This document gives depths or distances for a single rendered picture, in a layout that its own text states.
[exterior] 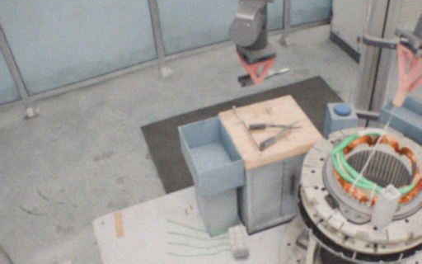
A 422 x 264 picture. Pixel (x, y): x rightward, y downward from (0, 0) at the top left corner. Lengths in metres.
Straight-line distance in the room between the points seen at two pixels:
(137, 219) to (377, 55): 0.83
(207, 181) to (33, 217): 1.65
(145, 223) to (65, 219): 1.20
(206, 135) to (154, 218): 0.30
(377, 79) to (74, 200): 1.76
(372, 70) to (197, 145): 0.55
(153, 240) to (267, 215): 0.32
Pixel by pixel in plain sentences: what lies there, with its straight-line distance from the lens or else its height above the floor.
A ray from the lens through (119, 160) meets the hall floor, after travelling 2.63.
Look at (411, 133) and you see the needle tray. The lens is 1.17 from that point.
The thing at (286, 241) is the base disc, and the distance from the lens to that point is 1.17.
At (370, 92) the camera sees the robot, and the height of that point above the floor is 0.99.
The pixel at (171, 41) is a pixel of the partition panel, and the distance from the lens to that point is 3.16.
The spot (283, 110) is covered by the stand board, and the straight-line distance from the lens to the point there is 1.13.
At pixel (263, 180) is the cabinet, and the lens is 1.07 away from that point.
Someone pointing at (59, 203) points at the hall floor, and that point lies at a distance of 2.52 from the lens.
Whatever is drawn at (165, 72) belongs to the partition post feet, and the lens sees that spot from 3.21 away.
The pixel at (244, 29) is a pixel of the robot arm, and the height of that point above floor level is 1.37.
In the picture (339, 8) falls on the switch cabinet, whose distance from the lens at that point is 3.43.
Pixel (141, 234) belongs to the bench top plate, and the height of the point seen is 0.78.
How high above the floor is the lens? 1.77
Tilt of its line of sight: 46 degrees down
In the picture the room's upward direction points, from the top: 3 degrees counter-clockwise
